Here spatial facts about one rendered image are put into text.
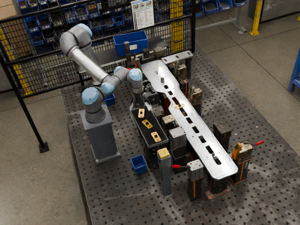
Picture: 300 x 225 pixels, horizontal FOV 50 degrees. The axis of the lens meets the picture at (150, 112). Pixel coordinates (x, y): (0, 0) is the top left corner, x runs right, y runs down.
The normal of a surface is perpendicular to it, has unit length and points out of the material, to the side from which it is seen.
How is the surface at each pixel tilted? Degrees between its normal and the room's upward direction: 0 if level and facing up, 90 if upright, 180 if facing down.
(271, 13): 91
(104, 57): 0
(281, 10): 91
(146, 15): 90
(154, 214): 0
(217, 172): 0
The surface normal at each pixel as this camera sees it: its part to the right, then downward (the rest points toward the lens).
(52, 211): -0.08, -0.72
